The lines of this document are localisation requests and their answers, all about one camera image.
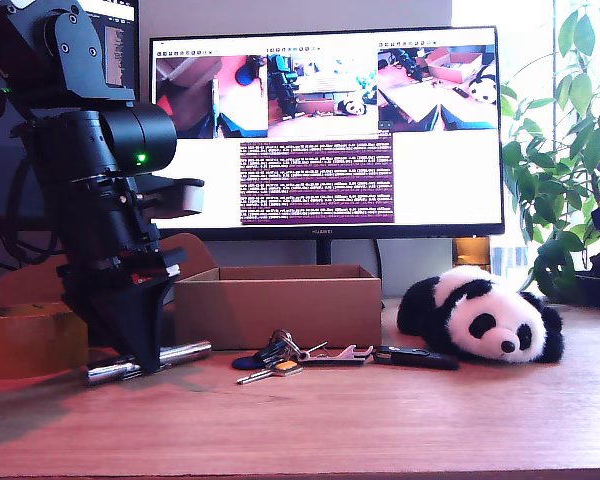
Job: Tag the green leafy houseplant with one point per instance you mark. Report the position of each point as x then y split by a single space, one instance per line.
555 190

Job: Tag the silver laser pointer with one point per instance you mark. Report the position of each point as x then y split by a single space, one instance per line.
185 353

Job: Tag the key bunch with blue fob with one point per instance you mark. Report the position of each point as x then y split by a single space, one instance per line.
277 350

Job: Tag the dark plant pot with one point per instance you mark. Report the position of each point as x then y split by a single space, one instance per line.
597 290

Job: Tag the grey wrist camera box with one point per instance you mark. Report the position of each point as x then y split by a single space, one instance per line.
190 197

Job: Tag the black car key fob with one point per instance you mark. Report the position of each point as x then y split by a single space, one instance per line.
415 358

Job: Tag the silver bottle opener tool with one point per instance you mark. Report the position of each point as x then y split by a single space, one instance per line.
337 355

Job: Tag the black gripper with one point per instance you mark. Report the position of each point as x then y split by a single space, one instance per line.
112 230

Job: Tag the yellow-brown tape roll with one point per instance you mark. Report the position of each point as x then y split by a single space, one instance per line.
25 345

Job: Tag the brown cardboard box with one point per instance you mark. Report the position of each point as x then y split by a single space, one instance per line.
280 310

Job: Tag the Huawei computer monitor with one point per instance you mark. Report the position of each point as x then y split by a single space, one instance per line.
440 175

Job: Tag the dark computer monitor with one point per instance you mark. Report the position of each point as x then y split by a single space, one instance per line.
122 65

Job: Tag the black and white panda plush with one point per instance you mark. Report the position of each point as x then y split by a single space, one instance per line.
480 320

